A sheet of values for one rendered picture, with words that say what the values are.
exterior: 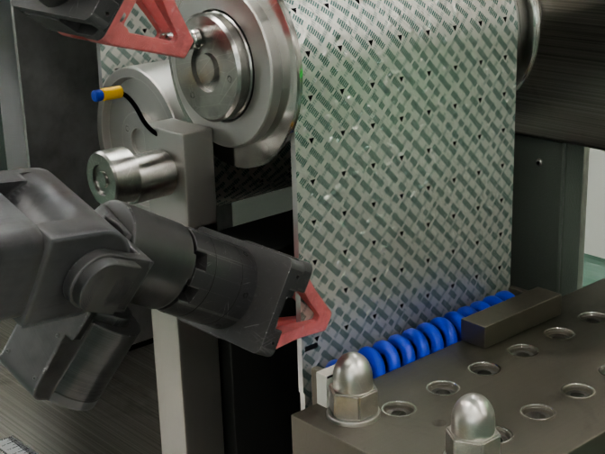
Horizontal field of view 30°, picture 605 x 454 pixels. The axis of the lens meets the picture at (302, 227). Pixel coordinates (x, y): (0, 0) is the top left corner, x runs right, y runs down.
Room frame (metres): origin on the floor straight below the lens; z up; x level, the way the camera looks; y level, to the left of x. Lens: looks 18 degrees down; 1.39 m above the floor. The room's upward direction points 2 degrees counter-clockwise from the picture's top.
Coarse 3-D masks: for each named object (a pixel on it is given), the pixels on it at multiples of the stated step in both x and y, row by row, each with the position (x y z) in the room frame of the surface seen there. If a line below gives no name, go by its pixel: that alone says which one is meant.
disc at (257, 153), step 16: (176, 0) 0.83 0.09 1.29; (272, 0) 0.75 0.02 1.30; (272, 16) 0.75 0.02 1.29; (288, 16) 0.74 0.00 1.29; (288, 32) 0.73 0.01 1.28; (288, 48) 0.73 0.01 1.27; (288, 64) 0.74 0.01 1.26; (288, 80) 0.74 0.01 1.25; (176, 96) 0.83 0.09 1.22; (288, 96) 0.74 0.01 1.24; (288, 112) 0.74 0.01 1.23; (272, 128) 0.75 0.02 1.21; (288, 128) 0.74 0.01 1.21; (256, 144) 0.76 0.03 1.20; (272, 144) 0.75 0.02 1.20; (224, 160) 0.79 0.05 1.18; (240, 160) 0.78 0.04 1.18; (256, 160) 0.76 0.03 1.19
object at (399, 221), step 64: (384, 128) 0.80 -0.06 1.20; (448, 128) 0.84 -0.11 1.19; (512, 128) 0.89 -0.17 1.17; (320, 192) 0.75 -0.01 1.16; (384, 192) 0.80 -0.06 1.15; (448, 192) 0.84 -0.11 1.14; (512, 192) 0.89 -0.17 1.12; (320, 256) 0.75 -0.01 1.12; (384, 256) 0.80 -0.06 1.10; (448, 256) 0.84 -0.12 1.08; (384, 320) 0.79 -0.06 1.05
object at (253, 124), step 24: (192, 0) 0.80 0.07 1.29; (216, 0) 0.78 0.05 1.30; (240, 0) 0.76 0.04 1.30; (240, 24) 0.76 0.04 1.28; (264, 24) 0.74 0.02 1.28; (264, 48) 0.74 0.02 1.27; (264, 72) 0.74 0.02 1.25; (264, 96) 0.74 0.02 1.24; (192, 120) 0.80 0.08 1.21; (240, 120) 0.76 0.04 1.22; (264, 120) 0.74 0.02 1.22; (240, 144) 0.76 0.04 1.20
